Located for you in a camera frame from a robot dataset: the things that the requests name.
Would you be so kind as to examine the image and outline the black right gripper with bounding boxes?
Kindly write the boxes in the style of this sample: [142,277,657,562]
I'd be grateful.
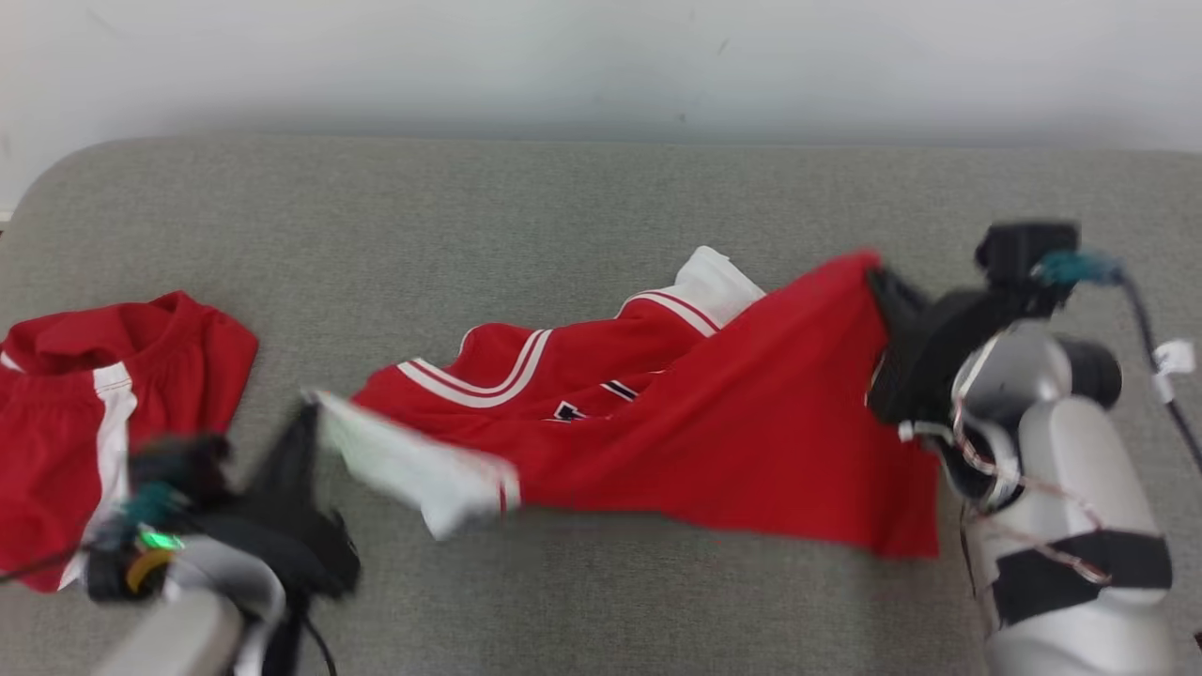
[866,267,1034,429]

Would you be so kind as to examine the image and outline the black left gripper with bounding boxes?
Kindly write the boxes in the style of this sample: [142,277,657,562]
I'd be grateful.
[186,402,363,602]

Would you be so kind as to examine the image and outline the red white basketball jersey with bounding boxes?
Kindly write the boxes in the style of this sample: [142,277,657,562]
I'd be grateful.
[305,246,942,560]

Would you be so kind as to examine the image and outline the red shorts with white stripe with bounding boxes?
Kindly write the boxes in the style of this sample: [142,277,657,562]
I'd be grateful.
[0,291,259,594]

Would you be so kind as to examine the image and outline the black right cable teal connector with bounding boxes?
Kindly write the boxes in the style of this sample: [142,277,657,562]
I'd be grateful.
[1036,248,1202,472]

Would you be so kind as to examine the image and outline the white cable label tag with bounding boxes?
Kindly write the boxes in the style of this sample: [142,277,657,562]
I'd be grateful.
[1152,339,1196,406]

